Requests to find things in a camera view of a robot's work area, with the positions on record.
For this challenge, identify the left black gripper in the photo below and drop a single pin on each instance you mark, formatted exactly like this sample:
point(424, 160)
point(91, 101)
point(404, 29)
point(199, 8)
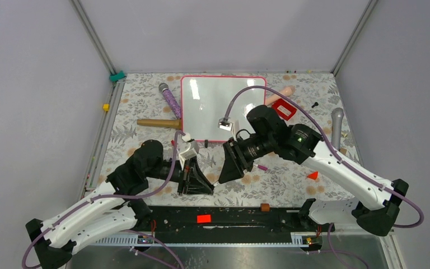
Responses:
point(197, 182)

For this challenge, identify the aluminium slotted rail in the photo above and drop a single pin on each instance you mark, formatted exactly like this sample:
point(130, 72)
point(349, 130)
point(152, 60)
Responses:
point(213, 240)

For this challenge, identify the red rectangular frame block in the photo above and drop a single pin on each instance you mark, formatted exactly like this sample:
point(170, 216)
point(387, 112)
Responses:
point(284, 109)

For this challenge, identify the pink capped marker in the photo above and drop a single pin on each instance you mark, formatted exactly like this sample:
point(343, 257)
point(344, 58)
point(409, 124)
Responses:
point(261, 167)

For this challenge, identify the floral patterned table mat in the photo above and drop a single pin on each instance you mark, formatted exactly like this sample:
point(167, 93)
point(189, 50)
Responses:
point(284, 184)

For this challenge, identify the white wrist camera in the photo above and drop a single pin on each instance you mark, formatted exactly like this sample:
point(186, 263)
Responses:
point(229, 127)
point(190, 150)

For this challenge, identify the teal corner bracket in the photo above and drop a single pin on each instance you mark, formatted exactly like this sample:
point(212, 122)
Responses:
point(117, 76)

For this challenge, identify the pink framed whiteboard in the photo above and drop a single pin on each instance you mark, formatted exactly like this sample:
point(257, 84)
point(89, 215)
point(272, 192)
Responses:
point(205, 98)

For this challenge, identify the red tape label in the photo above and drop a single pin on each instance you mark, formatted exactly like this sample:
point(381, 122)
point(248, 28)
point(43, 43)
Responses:
point(203, 219)

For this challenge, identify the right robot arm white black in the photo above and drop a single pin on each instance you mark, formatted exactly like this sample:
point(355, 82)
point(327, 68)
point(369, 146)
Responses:
point(373, 207)

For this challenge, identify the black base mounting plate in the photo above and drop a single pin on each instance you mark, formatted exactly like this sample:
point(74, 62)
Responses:
point(231, 220)

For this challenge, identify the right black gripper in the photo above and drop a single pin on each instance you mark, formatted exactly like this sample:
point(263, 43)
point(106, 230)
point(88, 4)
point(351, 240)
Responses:
point(234, 165)

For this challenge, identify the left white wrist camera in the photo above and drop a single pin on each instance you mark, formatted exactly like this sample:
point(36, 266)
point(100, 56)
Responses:
point(190, 150)

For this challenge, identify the silver grey microphone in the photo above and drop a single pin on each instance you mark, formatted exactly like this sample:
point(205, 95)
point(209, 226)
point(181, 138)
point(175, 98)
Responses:
point(337, 116)

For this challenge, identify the small red cone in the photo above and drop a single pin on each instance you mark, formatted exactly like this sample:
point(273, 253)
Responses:
point(313, 176)

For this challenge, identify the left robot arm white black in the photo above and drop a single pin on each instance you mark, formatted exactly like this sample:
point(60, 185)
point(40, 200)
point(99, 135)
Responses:
point(116, 204)

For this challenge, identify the small brown block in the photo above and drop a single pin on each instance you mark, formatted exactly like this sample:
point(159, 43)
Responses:
point(265, 207)

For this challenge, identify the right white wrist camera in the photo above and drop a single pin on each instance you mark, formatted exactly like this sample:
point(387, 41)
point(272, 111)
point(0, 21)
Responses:
point(229, 127)

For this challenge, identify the purple glitter microphone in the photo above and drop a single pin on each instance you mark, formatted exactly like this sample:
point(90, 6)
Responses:
point(170, 99)

